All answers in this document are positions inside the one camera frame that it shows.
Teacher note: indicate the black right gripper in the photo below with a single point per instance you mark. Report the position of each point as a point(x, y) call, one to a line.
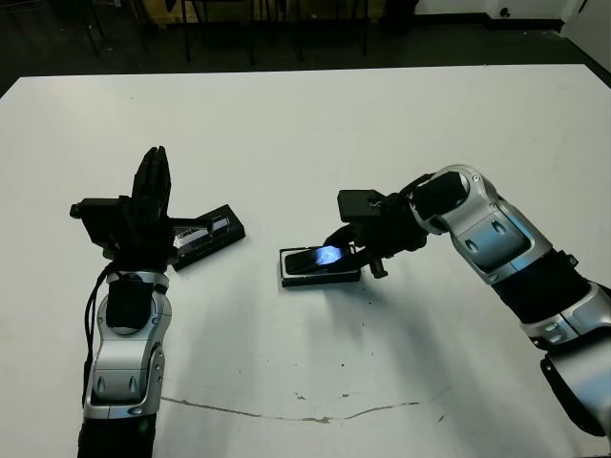
point(396, 229)

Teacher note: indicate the black waste bin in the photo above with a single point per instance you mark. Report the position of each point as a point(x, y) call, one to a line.
point(401, 14)

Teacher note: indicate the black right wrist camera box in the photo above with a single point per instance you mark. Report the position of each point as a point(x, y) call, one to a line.
point(358, 205)

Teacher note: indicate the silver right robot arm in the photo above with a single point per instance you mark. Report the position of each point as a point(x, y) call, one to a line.
point(496, 229)

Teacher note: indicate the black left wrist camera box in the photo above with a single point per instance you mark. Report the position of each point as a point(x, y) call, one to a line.
point(98, 217)

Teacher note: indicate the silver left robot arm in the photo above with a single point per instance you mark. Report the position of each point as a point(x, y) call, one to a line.
point(124, 353)

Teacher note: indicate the small round black wall fixture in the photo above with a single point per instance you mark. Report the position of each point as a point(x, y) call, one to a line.
point(504, 13)

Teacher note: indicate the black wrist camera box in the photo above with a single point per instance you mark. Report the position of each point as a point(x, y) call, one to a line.
point(98, 217)
point(358, 205)

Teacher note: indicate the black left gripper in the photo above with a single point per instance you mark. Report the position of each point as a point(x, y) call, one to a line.
point(143, 248)

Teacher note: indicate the black box lid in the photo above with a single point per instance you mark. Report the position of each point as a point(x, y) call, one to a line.
point(224, 231)

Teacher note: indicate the black box base white inlay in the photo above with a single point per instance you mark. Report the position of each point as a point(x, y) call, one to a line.
point(315, 281)

